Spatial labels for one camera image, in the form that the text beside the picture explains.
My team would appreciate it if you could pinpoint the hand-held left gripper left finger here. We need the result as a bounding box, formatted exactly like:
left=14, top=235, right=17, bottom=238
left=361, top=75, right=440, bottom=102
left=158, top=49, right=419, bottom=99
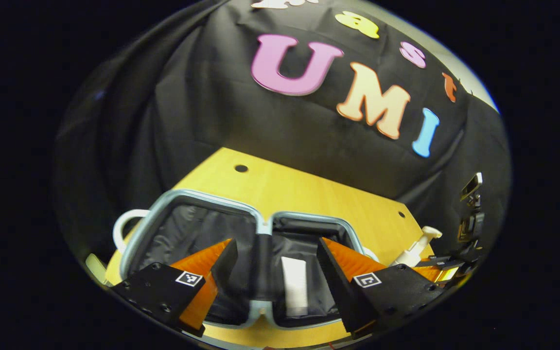
left=111, top=238, right=239, bottom=337

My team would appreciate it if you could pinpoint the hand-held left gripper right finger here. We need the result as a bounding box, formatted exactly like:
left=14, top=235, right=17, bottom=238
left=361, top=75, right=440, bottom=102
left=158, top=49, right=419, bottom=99
left=316, top=237, right=448, bottom=340

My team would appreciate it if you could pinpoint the light blue suitcase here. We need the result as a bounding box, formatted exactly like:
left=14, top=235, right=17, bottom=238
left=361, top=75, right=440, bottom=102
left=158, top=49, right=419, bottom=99
left=113, top=189, right=380, bottom=331

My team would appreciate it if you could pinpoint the pale yellow object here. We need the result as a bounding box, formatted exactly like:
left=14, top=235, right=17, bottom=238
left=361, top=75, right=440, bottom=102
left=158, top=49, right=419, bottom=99
left=85, top=253, right=110, bottom=285

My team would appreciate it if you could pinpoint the black backdrop cloth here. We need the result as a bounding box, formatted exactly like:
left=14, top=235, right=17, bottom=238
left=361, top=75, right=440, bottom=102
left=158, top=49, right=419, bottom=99
left=52, top=0, right=511, bottom=292

